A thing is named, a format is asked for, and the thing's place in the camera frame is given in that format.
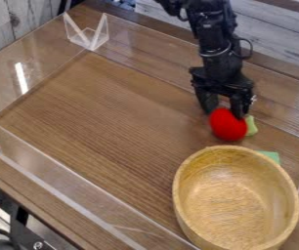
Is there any green felt piece behind bowl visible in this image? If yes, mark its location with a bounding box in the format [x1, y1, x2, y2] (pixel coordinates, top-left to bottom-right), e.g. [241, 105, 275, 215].
[257, 150, 280, 164]

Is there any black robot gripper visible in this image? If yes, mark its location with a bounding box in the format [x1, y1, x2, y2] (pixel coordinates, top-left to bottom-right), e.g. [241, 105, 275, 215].
[189, 48, 256, 119]

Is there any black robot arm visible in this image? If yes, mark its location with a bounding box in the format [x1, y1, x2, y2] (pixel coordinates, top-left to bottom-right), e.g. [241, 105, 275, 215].
[154, 0, 255, 119]

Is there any wooden oval bowl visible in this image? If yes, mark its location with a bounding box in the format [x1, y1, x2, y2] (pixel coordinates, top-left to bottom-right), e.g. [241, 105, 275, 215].
[172, 146, 299, 250]

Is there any clear acrylic tray enclosure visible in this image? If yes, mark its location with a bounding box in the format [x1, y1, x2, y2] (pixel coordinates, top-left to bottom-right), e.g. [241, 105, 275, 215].
[0, 12, 299, 250]

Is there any black table clamp bracket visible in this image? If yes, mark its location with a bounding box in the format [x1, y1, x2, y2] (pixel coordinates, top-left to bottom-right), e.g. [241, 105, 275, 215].
[10, 207, 56, 250]

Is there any red felt strawberry toy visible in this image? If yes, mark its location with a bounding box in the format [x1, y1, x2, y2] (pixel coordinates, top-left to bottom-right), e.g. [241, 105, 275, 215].
[209, 108, 259, 142]

